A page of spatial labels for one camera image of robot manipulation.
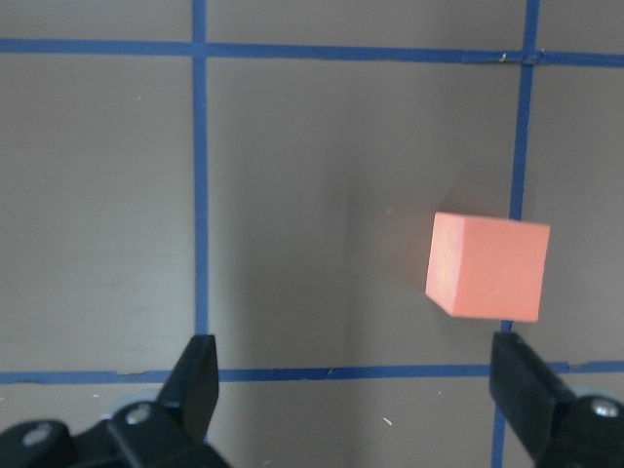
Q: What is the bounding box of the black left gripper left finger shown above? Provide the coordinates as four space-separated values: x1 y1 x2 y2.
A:
107 335 229 467

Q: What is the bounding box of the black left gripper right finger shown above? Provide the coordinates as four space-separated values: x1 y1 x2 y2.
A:
488 331 623 467

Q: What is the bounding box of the orange foam cube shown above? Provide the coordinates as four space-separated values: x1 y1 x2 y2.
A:
425 212 551 323

